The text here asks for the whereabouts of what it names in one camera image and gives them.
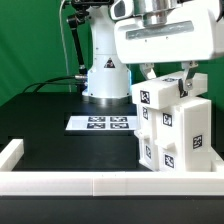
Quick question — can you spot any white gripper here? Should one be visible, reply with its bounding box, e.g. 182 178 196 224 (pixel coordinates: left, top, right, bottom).
113 3 224 98

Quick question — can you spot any white cabinet top block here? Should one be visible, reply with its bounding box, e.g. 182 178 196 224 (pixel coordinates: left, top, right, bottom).
132 71 207 110

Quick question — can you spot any white cabinet body box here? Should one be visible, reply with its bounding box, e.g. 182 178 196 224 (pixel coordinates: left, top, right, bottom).
133 96 213 173

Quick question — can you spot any white cabinet door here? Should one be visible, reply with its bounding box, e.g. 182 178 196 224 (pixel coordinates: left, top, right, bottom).
134 104 158 170
155 106 179 171

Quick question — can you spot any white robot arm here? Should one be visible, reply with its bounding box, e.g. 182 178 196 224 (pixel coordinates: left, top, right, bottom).
83 0 224 103

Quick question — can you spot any white base marker plate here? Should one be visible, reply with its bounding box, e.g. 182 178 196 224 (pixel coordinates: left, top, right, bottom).
66 116 137 131

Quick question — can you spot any white U-shaped fence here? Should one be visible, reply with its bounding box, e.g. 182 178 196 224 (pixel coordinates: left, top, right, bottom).
0 139 224 196

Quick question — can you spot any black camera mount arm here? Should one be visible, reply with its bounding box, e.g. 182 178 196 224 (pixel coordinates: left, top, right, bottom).
66 0 114 81

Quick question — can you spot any grey hanging cable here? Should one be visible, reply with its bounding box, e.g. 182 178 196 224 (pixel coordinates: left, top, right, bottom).
59 0 73 93

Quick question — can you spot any black cable bundle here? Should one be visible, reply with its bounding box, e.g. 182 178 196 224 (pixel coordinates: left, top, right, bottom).
22 75 88 94

